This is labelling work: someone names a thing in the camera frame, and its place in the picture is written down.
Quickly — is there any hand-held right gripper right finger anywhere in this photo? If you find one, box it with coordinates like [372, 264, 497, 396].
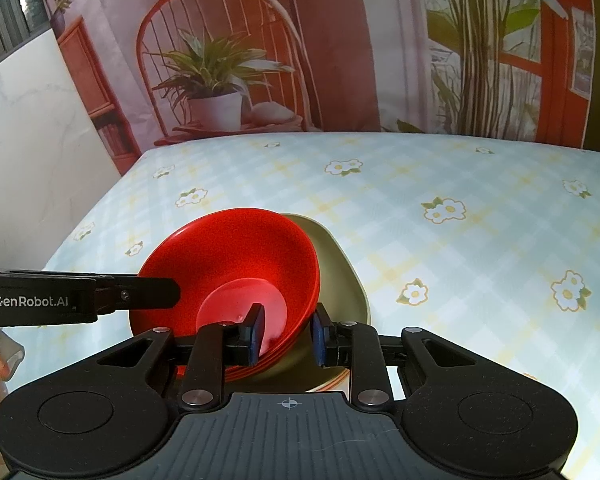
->
[311, 303, 477, 409]

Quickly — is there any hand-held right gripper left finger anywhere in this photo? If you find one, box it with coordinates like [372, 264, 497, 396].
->
[97, 303, 267, 411]

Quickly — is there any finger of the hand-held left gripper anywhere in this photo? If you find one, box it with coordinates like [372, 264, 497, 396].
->
[95, 274, 182, 314]

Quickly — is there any red plastic bowl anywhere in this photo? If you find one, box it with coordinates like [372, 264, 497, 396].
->
[176, 285, 322, 374]
[176, 345, 306, 380]
[129, 207, 322, 361]

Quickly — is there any beige square plate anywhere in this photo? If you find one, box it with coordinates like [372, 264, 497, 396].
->
[279, 213, 370, 394]

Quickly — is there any printed room backdrop poster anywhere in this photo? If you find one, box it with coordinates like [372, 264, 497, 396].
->
[32, 0, 597, 162]

